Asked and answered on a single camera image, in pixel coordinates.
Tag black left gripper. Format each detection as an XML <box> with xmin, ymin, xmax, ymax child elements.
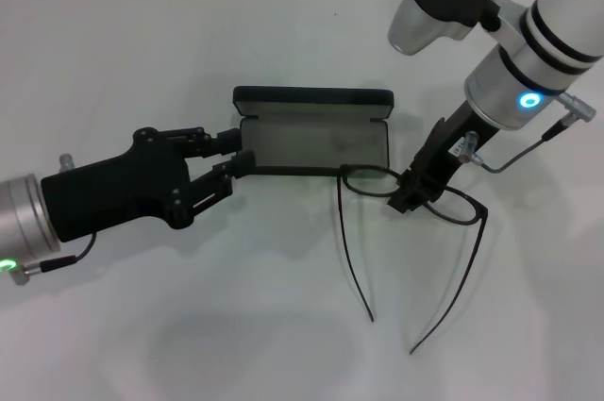
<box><xmin>41</xmin><ymin>125</ymin><xmax>260</xmax><ymax>244</ymax></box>

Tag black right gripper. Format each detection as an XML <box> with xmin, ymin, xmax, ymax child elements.
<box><xmin>387</xmin><ymin>100</ymin><xmax>502</xmax><ymax>215</ymax></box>

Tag black glasses case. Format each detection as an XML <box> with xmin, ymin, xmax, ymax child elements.
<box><xmin>232</xmin><ymin>84</ymin><xmax>395</xmax><ymax>178</ymax></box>

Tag black thin-frame glasses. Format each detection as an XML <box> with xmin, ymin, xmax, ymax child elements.
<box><xmin>337</xmin><ymin>162</ymin><xmax>490</xmax><ymax>356</ymax></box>

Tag silver right wrist connector stub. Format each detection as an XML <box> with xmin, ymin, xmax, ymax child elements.
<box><xmin>459</xmin><ymin>131</ymin><xmax>480</xmax><ymax>164</ymax></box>

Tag thin grey right wrist cable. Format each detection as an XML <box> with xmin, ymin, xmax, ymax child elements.
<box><xmin>470</xmin><ymin>91</ymin><xmax>598</xmax><ymax>174</ymax></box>

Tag thin black left wrist cable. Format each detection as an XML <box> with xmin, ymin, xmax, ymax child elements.
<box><xmin>13</xmin><ymin>230</ymin><xmax>98</xmax><ymax>287</ymax></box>

